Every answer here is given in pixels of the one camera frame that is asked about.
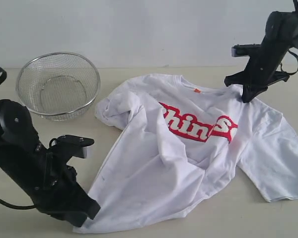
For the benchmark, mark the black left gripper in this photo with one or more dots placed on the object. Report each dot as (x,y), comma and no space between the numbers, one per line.
(54,189)

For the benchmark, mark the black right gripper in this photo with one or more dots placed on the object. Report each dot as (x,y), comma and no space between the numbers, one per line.
(260,72)

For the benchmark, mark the white t-shirt with red print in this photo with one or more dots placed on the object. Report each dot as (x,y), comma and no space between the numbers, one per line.
(181,144)

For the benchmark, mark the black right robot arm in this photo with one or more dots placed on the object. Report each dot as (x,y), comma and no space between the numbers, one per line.
(281,30)

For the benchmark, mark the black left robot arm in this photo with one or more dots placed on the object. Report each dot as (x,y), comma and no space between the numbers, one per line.
(17,137)

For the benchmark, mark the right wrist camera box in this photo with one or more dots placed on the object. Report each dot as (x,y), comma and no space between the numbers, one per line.
(244,50)

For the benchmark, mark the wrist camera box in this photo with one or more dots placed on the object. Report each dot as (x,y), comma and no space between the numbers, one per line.
(244,50)
(67,146)

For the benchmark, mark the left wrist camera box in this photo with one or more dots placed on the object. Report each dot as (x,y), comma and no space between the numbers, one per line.
(67,146)

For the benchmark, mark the metal wire mesh basket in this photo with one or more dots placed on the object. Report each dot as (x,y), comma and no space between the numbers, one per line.
(58,86)

